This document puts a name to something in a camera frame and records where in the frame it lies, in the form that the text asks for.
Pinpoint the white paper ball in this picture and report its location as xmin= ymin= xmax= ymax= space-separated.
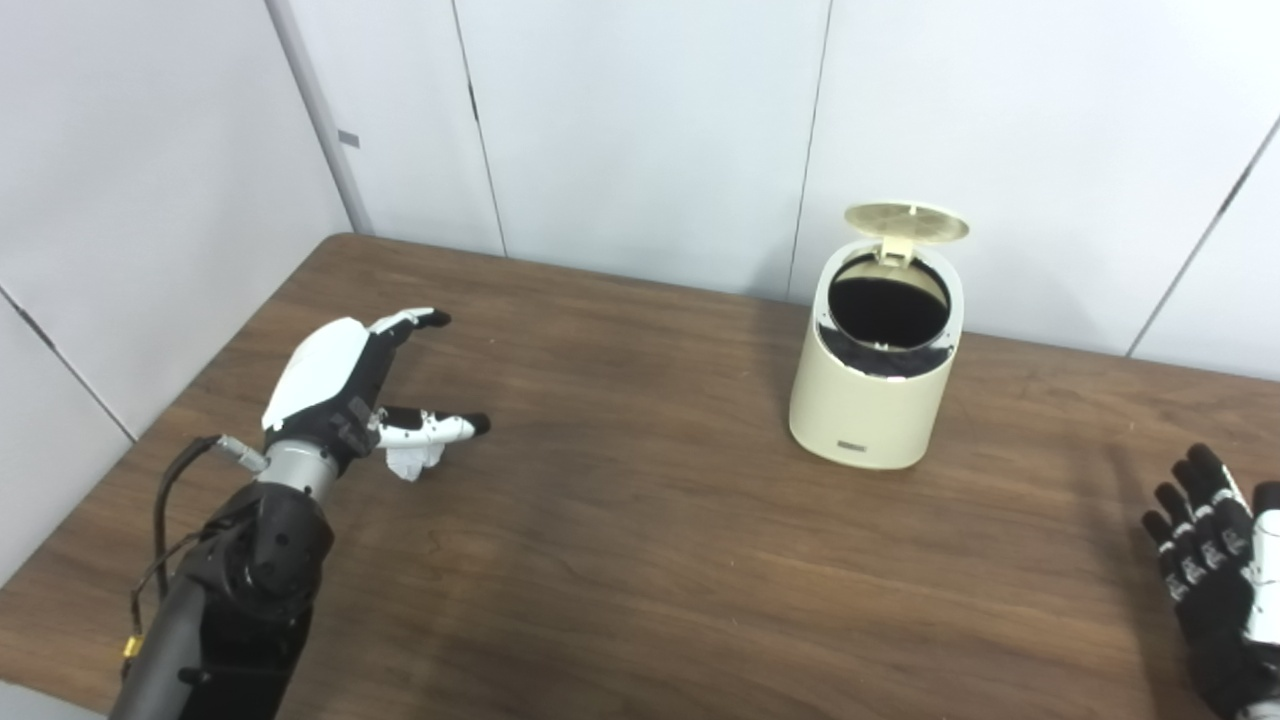
xmin=385 ymin=445 xmax=446 ymax=483

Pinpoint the cream-colored bin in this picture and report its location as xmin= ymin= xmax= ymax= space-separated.
xmin=788 ymin=203 xmax=971 ymax=471

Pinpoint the gray wall post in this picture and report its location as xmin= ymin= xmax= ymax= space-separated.
xmin=265 ymin=0 xmax=373 ymax=236

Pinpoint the cream round bin lid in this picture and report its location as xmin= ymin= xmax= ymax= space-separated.
xmin=844 ymin=203 xmax=971 ymax=266

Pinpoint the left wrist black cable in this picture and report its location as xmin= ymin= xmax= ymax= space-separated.
xmin=125 ymin=433 xmax=271 ymax=661

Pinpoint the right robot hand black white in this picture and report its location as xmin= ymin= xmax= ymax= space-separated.
xmin=1142 ymin=443 xmax=1280 ymax=717

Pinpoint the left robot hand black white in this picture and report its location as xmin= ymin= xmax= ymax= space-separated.
xmin=262 ymin=308 xmax=492 ymax=477

